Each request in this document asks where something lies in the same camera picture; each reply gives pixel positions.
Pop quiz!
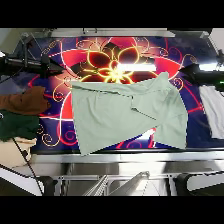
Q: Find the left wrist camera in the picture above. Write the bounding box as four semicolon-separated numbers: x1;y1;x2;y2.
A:
40;53;51;66

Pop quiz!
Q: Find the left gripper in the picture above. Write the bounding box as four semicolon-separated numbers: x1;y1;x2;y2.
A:
37;61;65;80

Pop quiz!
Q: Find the black cable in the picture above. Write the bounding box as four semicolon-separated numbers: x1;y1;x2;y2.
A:
12;137;45;197

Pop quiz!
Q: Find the dark green garment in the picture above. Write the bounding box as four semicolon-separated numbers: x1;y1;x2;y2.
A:
0;109;41;142

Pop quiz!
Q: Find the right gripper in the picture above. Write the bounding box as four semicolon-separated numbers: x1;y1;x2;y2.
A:
179;63;205;85

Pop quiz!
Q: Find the brown garment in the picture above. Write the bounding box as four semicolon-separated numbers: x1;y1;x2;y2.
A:
0;85;52;116

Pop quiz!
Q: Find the white garment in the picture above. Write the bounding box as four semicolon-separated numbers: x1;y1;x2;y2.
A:
198;84;224;141

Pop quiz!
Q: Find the cream garment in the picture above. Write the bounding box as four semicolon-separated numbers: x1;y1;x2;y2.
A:
0;136;38;168

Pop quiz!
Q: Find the light green T-shirt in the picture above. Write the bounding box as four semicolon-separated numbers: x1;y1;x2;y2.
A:
70;71;189;157

